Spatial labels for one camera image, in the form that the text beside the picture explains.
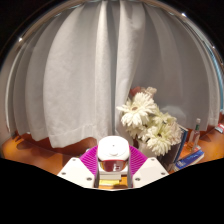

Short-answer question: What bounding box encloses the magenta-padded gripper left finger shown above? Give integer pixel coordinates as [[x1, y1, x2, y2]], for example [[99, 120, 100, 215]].
[[57, 148, 100, 188]]

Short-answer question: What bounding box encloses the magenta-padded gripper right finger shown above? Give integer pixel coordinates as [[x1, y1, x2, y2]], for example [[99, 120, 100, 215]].
[[127, 145, 170, 189]]

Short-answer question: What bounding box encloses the red and white charger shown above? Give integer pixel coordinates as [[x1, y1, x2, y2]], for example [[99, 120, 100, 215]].
[[96, 136, 131, 182]]

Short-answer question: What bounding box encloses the white ceramic vase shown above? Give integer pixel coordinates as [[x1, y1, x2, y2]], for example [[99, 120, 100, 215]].
[[136, 138, 161, 160]]

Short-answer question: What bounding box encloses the blue flat book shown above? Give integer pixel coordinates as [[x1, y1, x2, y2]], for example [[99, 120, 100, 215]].
[[173, 148, 205, 173]]

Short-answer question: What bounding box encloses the blue upright book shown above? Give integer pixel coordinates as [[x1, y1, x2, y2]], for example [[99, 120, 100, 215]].
[[173, 124, 190, 164]]

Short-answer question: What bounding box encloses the white flower bouquet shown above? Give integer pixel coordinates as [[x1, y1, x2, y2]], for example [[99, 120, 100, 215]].
[[115, 86, 184, 157]]

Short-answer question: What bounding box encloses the red flat book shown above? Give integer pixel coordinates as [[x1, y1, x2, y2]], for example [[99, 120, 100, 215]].
[[214, 122, 224, 134]]

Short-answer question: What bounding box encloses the white curtain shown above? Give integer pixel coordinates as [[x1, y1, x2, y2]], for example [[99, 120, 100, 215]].
[[5, 0, 224, 149]]

